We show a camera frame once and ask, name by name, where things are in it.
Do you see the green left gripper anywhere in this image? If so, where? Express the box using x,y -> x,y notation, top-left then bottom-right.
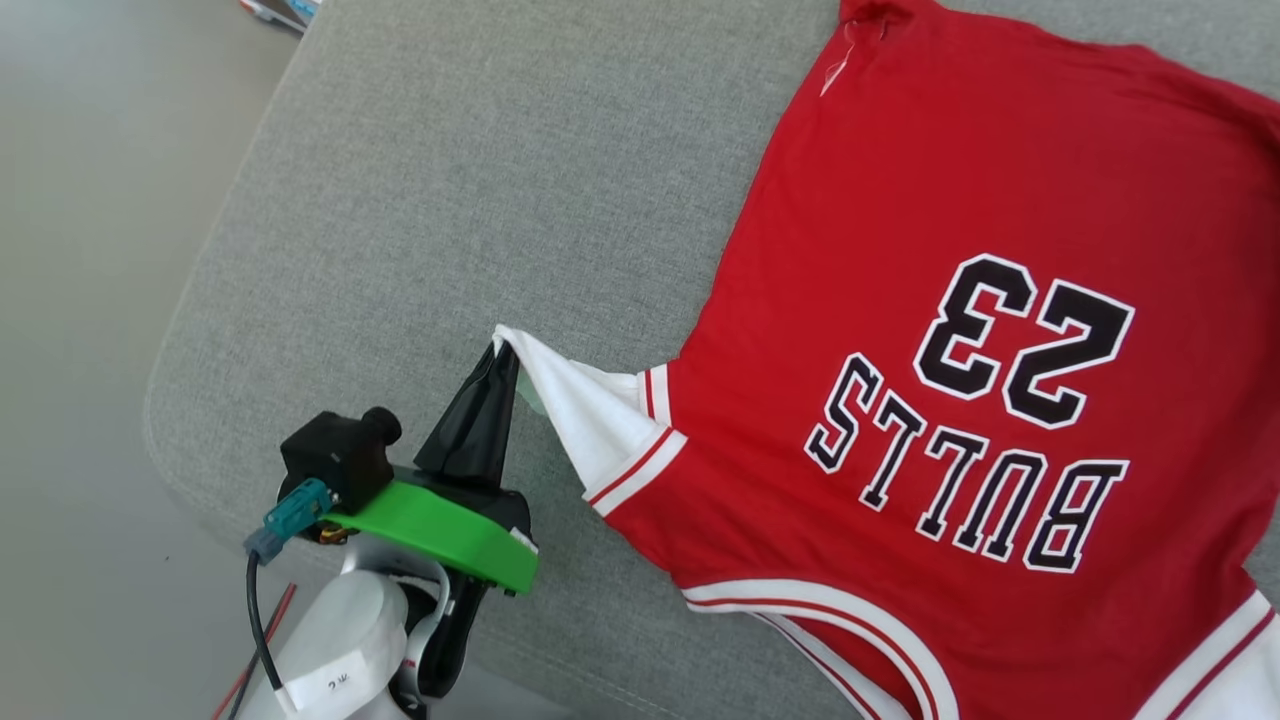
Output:
322,340 -> 540,597

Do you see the red white basketball jersey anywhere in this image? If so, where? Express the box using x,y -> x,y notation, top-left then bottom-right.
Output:
493,0 -> 1280,720

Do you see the teal plug black cable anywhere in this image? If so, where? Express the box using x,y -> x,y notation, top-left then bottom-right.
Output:
244,477 -> 334,720

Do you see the thin red wire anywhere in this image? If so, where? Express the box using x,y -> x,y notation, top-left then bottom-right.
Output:
212,582 -> 298,720

